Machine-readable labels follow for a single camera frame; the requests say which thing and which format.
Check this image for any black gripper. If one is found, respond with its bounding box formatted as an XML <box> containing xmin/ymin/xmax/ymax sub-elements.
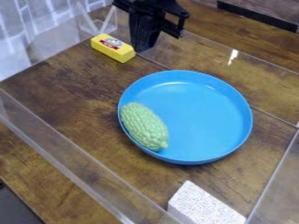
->
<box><xmin>112</xmin><ymin>0</ymin><xmax>189</xmax><ymax>53</ymax></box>

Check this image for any green bumpy bitter gourd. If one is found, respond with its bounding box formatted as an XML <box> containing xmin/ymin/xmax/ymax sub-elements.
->
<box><xmin>120</xmin><ymin>102</ymin><xmax>168</xmax><ymax>151</ymax></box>

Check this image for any blue round plastic tray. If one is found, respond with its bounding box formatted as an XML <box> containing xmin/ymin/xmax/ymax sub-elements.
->
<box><xmin>117</xmin><ymin>70</ymin><xmax>253</xmax><ymax>165</ymax></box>

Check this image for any yellow rectangular block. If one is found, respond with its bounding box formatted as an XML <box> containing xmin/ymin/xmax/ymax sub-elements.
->
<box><xmin>90</xmin><ymin>33</ymin><xmax>136</xmax><ymax>63</ymax></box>

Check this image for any white speckled foam block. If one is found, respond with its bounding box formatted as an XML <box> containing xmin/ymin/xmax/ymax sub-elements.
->
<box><xmin>166</xmin><ymin>180</ymin><xmax>246</xmax><ymax>224</ymax></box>

